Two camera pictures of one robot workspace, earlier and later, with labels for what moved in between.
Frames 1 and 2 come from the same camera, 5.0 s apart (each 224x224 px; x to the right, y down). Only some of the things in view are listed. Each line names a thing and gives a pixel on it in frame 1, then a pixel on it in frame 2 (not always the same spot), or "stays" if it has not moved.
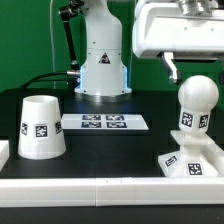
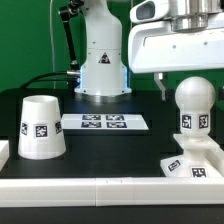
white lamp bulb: (197, 96) stays
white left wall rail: (4, 153) stays
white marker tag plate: (104, 121) stays
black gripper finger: (221, 77) -> (220, 93)
